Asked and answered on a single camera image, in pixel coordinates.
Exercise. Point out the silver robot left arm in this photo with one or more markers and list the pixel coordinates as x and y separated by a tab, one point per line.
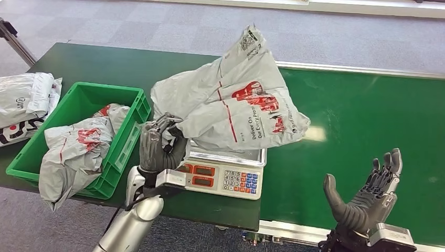
135	219

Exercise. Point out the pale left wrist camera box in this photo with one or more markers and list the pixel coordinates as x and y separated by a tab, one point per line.
170	177

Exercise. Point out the grey courier package red print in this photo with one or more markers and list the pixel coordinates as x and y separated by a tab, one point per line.
222	104

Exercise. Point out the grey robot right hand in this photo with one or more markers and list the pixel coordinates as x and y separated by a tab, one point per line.
361	212

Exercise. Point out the electronic weighing scale steel tray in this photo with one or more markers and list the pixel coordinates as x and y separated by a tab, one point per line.
222	177

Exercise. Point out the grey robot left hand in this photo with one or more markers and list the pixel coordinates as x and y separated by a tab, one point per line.
154	153

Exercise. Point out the white courier package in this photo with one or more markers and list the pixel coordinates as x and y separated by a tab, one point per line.
24	97

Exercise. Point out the metal stand leg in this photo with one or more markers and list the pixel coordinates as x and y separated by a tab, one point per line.
17	41

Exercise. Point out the green plastic basket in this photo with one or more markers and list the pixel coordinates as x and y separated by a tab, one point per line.
83	101

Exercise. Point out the large crumpled grey courier package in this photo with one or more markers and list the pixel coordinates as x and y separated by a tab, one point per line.
73	156

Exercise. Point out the black and white printed package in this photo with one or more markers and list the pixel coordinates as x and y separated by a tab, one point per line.
14	132

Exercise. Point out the small grey courier package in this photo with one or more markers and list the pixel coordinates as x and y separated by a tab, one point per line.
116	113

